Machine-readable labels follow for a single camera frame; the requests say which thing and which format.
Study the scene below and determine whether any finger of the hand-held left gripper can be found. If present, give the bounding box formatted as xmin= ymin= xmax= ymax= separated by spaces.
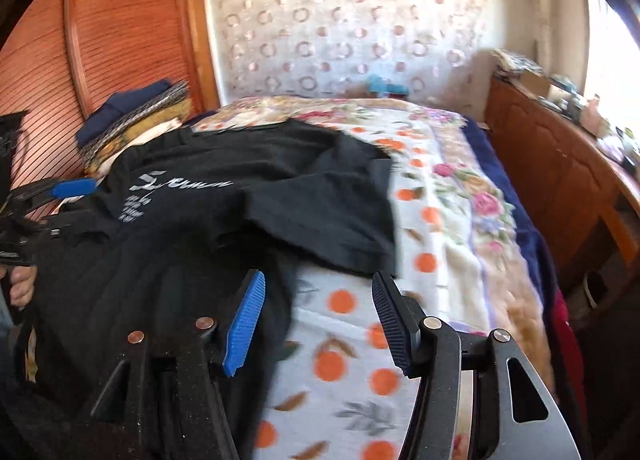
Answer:
xmin=27 ymin=213 xmax=93 ymax=247
xmin=9 ymin=178 xmax=99 ymax=206

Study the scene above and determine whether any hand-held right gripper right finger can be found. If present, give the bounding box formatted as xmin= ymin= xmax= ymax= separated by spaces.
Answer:
xmin=371 ymin=271 xmax=583 ymax=460

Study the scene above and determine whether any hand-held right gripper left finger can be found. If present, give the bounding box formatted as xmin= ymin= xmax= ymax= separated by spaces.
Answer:
xmin=90 ymin=267 xmax=266 ymax=460

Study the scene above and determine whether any black t-shirt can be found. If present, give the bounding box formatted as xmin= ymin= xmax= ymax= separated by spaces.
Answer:
xmin=0 ymin=119 xmax=399 ymax=460

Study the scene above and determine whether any person's left hand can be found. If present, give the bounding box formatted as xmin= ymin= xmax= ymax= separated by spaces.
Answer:
xmin=9 ymin=264 xmax=37 ymax=310

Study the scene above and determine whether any orange print blanket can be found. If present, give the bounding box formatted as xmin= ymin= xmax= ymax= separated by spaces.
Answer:
xmin=252 ymin=124 xmax=501 ymax=460

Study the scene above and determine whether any cream folded garment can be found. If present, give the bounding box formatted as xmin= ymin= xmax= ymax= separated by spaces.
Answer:
xmin=92 ymin=115 xmax=188 ymax=176

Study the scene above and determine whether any navy folded garment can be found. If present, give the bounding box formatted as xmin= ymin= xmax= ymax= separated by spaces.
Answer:
xmin=76 ymin=79 xmax=173 ymax=147

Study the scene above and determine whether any grey patterned folded garment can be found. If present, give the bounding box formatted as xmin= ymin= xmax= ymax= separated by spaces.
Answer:
xmin=82 ymin=81 xmax=191 ymax=161

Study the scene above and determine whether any gold patterned folded garment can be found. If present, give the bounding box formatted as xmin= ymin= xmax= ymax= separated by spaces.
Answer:
xmin=85 ymin=99 xmax=195 ymax=176

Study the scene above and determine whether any floral rose blanket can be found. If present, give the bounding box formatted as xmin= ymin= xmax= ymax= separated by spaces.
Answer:
xmin=192 ymin=96 xmax=557 ymax=391

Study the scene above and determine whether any red cloth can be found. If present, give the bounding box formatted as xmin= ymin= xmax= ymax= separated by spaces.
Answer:
xmin=549 ymin=289 xmax=587 ymax=422

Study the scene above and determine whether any white round bin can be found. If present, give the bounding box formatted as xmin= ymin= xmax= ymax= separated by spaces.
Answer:
xmin=581 ymin=267 xmax=609 ymax=309

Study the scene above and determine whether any teal toy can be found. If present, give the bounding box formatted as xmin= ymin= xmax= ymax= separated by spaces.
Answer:
xmin=367 ymin=74 xmax=409 ymax=99

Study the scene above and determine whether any cardboard box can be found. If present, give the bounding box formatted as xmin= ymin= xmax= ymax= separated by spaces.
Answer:
xmin=517 ymin=71 xmax=552 ymax=99

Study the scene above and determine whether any stack of printed papers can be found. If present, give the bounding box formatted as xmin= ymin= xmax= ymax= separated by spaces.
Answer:
xmin=492 ymin=48 xmax=545 ymax=77

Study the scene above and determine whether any clutter of small bottles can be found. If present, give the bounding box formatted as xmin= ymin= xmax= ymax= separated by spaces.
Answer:
xmin=547 ymin=74 xmax=640 ymax=167

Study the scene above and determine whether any circle patterned curtain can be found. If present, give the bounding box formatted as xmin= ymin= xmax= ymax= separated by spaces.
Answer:
xmin=202 ymin=0 xmax=532 ymax=102

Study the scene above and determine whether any bright window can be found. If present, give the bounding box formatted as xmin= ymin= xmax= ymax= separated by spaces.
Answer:
xmin=582 ymin=0 xmax=640 ymax=141

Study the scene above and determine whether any wooden bed frame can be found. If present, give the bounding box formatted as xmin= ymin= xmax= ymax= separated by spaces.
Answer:
xmin=484 ymin=74 xmax=640 ymax=283

